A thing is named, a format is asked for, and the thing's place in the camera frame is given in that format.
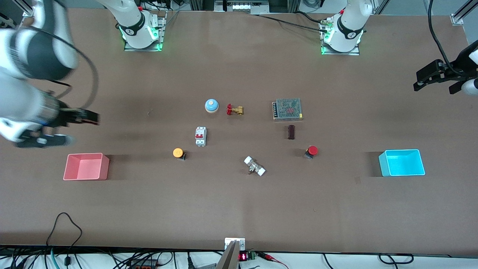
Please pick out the pink plastic box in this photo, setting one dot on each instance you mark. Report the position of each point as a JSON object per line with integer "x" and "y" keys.
{"x": 86, "y": 167}

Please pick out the blue round bell button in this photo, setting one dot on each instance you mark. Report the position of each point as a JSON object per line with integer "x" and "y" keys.
{"x": 211, "y": 105}

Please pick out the dark brown block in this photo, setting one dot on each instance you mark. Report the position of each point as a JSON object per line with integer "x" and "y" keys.
{"x": 291, "y": 132}

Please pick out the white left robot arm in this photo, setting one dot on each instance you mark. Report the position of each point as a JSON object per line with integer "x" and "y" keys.
{"x": 348, "y": 33}

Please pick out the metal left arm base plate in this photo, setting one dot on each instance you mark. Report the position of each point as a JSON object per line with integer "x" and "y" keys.
{"x": 340, "y": 53}

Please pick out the yellow push button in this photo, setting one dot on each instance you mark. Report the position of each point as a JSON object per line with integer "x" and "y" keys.
{"x": 177, "y": 152}

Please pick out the metal mesh power supply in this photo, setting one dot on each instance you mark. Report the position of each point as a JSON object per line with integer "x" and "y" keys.
{"x": 287, "y": 109}

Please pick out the aluminium frame profile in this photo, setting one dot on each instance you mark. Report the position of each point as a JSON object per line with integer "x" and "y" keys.
{"x": 29, "y": 9}
{"x": 463, "y": 13}

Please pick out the silver mount bracket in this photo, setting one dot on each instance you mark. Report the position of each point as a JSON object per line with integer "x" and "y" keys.
{"x": 242, "y": 243}

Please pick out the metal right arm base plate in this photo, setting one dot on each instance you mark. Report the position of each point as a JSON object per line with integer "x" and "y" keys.
{"x": 161, "y": 30}

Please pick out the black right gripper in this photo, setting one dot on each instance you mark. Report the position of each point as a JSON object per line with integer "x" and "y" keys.
{"x": 64, "y": 116}

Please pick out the cyan plastic box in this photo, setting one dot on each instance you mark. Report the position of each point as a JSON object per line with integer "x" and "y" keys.
{"x": 403, "y": 164}

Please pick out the red push button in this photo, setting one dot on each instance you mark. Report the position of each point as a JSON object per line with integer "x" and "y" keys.
{"x": 313, "y": 150}

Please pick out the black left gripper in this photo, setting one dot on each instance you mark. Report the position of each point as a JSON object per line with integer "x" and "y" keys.
{"x": 454, "y": 71}

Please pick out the white-capped metal fitting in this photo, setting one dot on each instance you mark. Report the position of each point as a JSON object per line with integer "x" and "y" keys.
{"x": 254, "y": 166}

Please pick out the white circuit breaker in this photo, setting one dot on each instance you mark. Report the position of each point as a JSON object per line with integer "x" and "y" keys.
{"x": 200, "y": 136}

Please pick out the grey camera mount bar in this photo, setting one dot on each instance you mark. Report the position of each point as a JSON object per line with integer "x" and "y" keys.
{"x": 228, "y": 257}

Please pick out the red clip lead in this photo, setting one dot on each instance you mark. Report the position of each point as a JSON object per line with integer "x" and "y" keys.
{"x": 272, "y": 258}

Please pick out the white power strip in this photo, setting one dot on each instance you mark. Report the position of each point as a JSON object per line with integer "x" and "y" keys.
{"x": 244, "y": 6}

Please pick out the red digit display module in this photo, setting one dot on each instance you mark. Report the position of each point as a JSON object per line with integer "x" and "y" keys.
{"x": 243, "y": 256}

